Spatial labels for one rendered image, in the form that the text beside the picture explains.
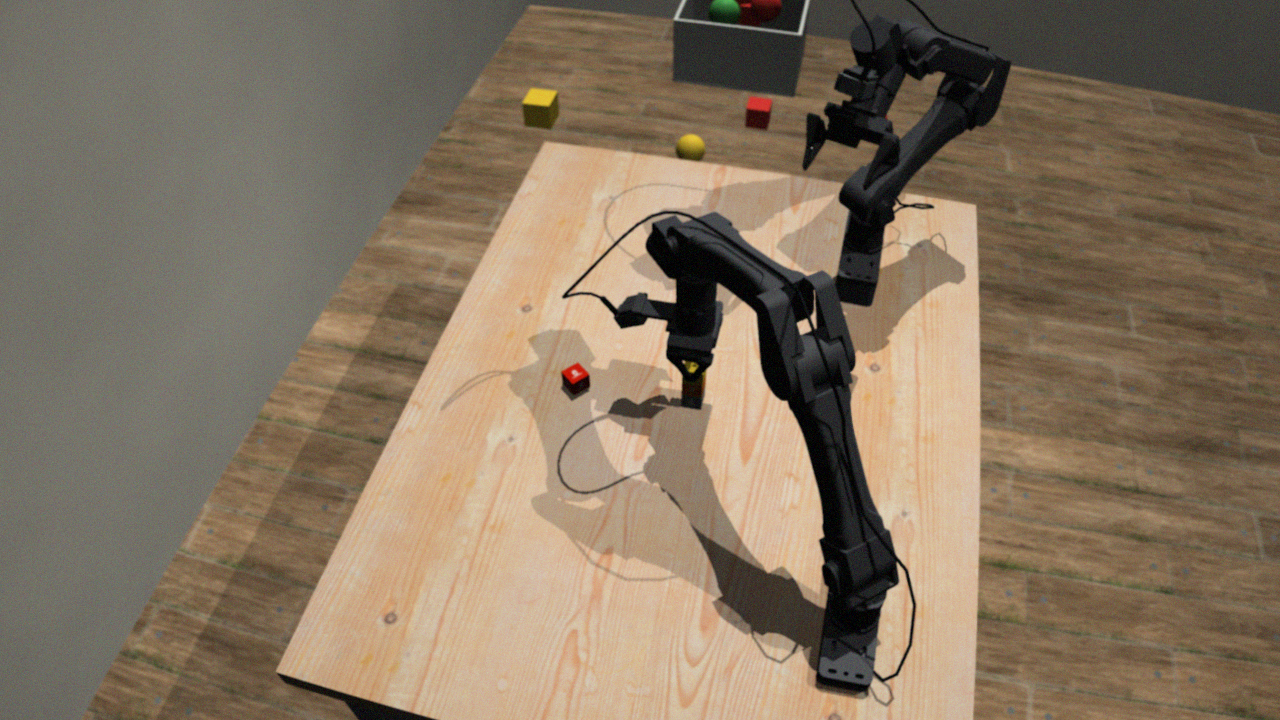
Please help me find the yellow block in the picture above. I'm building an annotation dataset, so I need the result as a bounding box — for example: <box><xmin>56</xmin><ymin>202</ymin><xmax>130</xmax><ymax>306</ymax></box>
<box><xmin>682</xmin><ymin>361</ymin><xmax>707</xmax><ymax>387</ymax></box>

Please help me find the orange block with dark brown top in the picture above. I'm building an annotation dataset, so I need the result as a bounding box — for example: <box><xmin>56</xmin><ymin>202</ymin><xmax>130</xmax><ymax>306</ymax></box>
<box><xmin>681</xmin><ymin>375</ymin><xmax>707</xmax><ymax>398</ymax></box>

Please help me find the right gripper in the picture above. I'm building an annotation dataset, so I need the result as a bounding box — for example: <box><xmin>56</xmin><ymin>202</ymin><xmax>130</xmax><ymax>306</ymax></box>
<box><xmin>803</xmin><ymin>86</ymin><xmax>900</xmax><ymax>190</ymax></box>

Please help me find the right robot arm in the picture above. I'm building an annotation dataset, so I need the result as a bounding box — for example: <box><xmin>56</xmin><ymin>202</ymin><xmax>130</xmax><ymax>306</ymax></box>
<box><xmin>835</xmin><ymin>14</ymin><xmax>1011</xmax><ymax>287</ymax></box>

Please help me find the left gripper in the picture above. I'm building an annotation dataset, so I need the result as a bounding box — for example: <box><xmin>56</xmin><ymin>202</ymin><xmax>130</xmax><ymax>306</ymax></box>
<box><xmin>618</xmin><ymin>292</ymin><xmax>723</xmax><ymax>382</ymax></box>

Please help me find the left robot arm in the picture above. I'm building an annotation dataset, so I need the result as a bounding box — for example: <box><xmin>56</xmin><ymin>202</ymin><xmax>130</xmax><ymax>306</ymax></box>
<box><xmin>645</xmin><ymin>211</ymin><xmax>899</xmax><ymax>688</ymax></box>

